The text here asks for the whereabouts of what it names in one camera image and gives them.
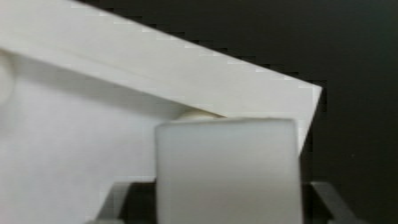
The white table leg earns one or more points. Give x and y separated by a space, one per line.
228 171

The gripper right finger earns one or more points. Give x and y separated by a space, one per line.
325 207

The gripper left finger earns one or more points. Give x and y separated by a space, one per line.
130 204

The white square tabletop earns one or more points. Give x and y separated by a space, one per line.
100 79

